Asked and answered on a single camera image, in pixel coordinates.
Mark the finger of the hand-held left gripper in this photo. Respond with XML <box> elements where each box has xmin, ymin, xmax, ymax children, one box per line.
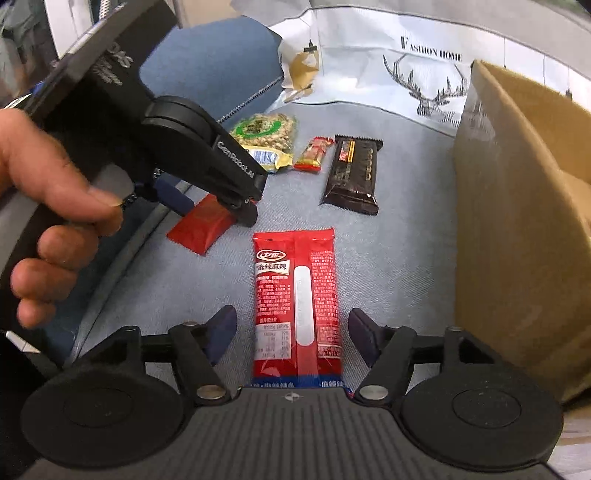
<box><xmin>194</xmin><ymin>121</ymin><xmax>269</xmax><ymax>228</ymax></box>
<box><xmin>135</xmin><ymin>176</ymin><xmax>195</xmax><ymax>217</ymax></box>

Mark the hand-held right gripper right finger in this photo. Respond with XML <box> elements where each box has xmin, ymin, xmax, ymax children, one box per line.
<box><xmin>348</xmin><ymin>308</ymin><xmax>512</xmax><ymax>408</ymax></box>

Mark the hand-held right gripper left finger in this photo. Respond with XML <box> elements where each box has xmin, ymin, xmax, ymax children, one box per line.
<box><xmin>71</xmin><ymin>305</ymin><xmax>238</xmax><ymax>407</ymax></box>

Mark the small plain red packet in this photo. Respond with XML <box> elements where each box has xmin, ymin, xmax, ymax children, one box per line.
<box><xmin>166</xmin><ymin>194</ymin><xmax>236</xmax><ymax>256</ymax></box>

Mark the long red snack packet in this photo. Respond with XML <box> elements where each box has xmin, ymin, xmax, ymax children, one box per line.
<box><xmin>252</xmin><ymin>226</ymin><xmax>346</xmax><ymax>391</ymax></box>

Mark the brown cardboard box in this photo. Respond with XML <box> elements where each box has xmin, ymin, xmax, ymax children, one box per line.
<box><xmin>452</xmin><ymin>60</ymin><xmax>591</xmax><ymax>407</ymax></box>

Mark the person's left hand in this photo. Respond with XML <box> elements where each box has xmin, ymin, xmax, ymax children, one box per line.
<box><xmin>0</xmin><ymin>108</ymin><xmax>125</xmax><ymax>329</ymax></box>

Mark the yellow snack packet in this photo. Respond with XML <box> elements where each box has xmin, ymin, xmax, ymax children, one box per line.
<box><xmin>240</xmin><ymin>144</ymin><xmax>294</xmax><ymax>175</ymax></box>

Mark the green label peanut packet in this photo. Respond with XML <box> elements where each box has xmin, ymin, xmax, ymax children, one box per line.
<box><xmin>229</xmin><ymin>113</ymin><xmax>298</xmax><ymax>155</ymax></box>

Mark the small red yellow packet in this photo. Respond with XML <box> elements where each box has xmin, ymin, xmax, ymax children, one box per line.
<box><xmin>292</xmin><ymin>136</ymin><xmax>335</xmax><ymax>174</ymax></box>

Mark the blue sofa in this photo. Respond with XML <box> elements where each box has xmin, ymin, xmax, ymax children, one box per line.
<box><xmin>44</xmin><ymin>16</ymin><xmax>284</xmax><ymax>365</ymax></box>

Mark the dark brown snack packet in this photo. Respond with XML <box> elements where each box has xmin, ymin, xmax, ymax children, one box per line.
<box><xmin>320</xmin><ymin>135</ymin><xmax>384</xmax><ymax>217</ymax></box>

